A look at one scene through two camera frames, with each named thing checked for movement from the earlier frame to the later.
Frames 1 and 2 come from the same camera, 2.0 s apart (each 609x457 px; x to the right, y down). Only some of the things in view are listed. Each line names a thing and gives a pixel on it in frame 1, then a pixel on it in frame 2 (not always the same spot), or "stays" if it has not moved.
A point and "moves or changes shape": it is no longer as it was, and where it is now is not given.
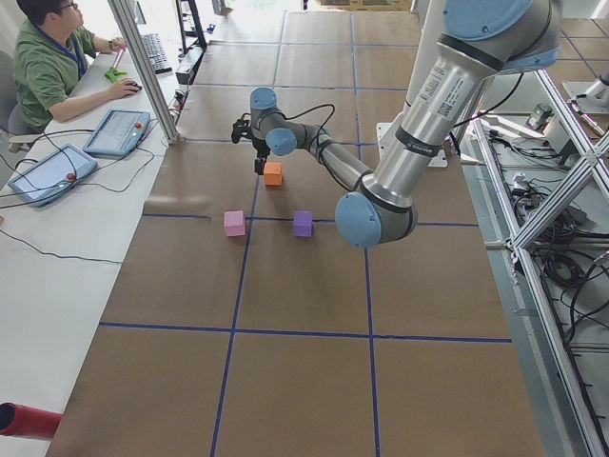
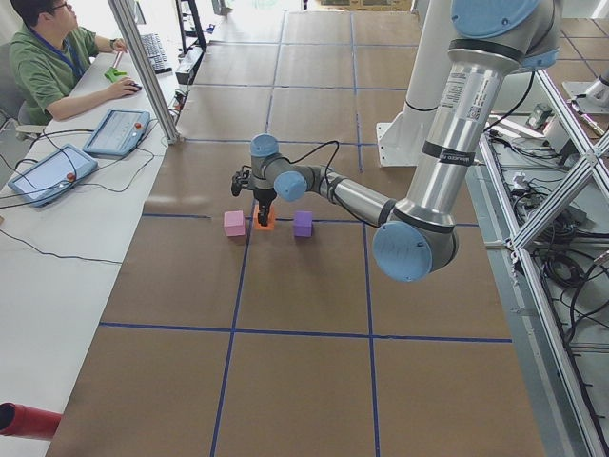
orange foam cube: [273, 175] moves or changes shape
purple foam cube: [303, 224] stays
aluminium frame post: [145, 69] stays
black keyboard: [156, 53] stays
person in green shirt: [50, 51] stays
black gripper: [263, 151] -> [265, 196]
